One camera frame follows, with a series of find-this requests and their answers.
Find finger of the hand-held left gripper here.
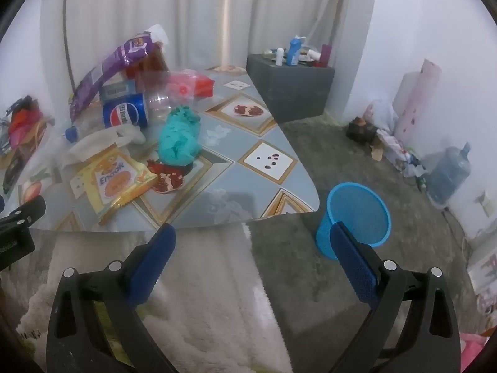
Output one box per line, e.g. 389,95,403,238
0,194,47,234

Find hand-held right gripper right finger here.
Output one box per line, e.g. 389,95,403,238
329,221,461,373

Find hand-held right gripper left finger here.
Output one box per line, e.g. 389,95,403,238
46,223,177,373

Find blue mesh waste bin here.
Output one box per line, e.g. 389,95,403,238
315,182,391,260

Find yellow snack packet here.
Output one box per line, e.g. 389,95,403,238
70,149,158,226

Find teal cloth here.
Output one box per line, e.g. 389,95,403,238
157,105,203,168

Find blue soda can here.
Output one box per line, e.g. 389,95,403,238
102,93,150,129

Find blue and white medicine box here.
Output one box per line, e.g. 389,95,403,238
99,80,137,104

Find purple snack bag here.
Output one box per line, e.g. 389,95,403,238
69,33,158,124

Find clear plastic wrapper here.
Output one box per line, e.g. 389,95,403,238
136,72,176,123

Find pink plastic packet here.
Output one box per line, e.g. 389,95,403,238
167,70,216,100

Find white fluffy rug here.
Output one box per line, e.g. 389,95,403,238
16,221,296,373

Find cardboard box with clothes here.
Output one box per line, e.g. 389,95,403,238
0,95,53,172

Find grey carpet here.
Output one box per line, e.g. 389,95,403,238
248,112,480,373

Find heap of crumpled bags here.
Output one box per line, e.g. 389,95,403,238
376,127,428,180

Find blue water jug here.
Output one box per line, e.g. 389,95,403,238
427,142,473,205

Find fruit print tablecloth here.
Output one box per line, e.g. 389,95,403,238
0,65,321,234

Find white plastic bag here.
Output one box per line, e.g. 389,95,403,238
366,95,400,133

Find dark thin hoop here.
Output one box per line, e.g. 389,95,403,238
61,0,77,91

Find grey cabinet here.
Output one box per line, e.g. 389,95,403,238
246,53,335,123

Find blue and white bottle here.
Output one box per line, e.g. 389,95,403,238
286,36,307,67

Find white curtain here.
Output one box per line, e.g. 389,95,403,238
39,0,375,72

